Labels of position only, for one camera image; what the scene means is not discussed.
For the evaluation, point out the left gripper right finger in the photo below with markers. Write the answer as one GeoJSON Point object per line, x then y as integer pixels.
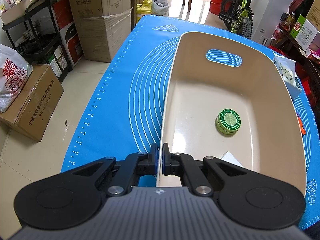
{"type": "Point", "coordinates": [187, 169]}

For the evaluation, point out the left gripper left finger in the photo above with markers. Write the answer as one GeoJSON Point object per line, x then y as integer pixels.
{"type": "Point", "coordinates": [137, 169]}

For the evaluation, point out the green round tin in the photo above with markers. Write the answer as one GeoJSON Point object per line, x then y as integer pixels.
{"type": "Point", "coordinates": [228, 121]}

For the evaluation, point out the beige plastic storage bin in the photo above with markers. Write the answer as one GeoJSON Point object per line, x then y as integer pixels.
{"type": "Point", "coordinates": [211, 73]}

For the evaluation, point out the blue silicone mat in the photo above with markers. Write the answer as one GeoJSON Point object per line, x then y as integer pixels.
{"type": "Point", "coordinates": [124, 114]}

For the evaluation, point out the white paper label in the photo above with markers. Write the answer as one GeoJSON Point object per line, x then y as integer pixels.
{"type": "Point", "coordinates": [228, 157]}

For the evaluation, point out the brown cardboard box on floor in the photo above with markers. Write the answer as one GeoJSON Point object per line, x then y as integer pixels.
{"type": "Point", "coordinates": [32, 109]}

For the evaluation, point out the large wrapped cardboard box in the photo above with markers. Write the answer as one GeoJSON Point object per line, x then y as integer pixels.
{"type": "Point", "coordinates": [101, 37]}

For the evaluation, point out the tissue pack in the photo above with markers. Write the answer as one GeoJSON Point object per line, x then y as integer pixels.
{"type": "Point", "coordinates": [287, 70]}

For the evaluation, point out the white plastic shopping bag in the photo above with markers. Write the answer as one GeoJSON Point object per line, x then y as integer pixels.
{"type": "Point", "coordinates": [15, 71]}

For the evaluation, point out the yellow oil jug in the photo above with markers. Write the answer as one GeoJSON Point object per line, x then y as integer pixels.
{"type": "Point", "coordinates": [143, 9]}

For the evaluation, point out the grey plastic bag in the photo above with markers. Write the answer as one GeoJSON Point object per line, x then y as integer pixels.
{"type": "Point", "coordinates": [160, 7]}

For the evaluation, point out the black metal shelf rack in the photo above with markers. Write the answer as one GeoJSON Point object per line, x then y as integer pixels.
{"type": "Point", "coordinates": [36, 46]}

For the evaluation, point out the green black bicycle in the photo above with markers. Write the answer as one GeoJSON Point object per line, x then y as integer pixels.
{"type": "Point", "coordinates": [237, 16]}

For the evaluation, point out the red bucket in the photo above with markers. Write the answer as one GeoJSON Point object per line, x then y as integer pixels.
{"type": "Point", "coordinates": [215, 6]}

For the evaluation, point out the red white appliance box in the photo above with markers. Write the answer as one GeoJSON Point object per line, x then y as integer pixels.
{"type": "Point", "coordinates": [67, 30]}

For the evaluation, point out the white refrigerator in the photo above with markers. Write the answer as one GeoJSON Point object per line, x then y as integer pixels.
{"type": "Point", "coordinates": [267, 14]}

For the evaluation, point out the green white carton box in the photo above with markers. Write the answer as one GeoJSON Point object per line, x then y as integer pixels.
{"type": "Point", "coordinates": [305, 34]}

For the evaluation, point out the box atop shelf rack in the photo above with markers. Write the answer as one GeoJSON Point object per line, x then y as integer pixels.
{"type": "Point", "coordinates": [16, 11]}

